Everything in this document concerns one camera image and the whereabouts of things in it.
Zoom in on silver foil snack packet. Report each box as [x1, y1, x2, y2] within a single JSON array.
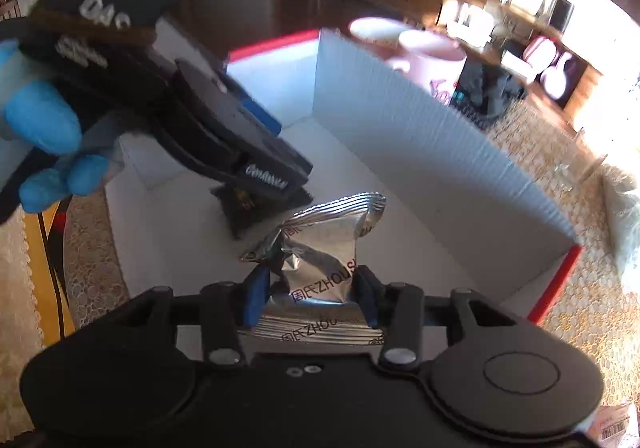
[[241, 192, 386, 346]]

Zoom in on black snack packet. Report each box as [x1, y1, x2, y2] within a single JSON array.
[[210, 185, 314, 240]]

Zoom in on white purple bread packet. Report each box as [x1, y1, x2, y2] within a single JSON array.
[[588, 402, 639, 448]]

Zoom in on left hand blue glove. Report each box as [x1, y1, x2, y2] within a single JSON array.
[[1, 40, 124, 214]]

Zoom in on red cardboard box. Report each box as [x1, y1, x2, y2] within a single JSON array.
[[106, 30, 579, 322]]

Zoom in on pink mug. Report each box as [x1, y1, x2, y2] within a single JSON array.
[[386, 30, 466, 104]]

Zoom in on lace tablecloth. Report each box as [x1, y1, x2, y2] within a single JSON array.
[[0, 97, 640, 429]]

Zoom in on black cloth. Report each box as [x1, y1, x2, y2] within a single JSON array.
[[449, 60, 526, 132]]

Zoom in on clear drinking glass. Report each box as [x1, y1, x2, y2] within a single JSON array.
[[553, 127, 608, 191]]

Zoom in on clear bag dark contents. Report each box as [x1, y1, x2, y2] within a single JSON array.
[[602, 165, 639, 295]]

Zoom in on wooden tv sideboard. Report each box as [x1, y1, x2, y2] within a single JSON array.
[[368, 0, 602, 125]]

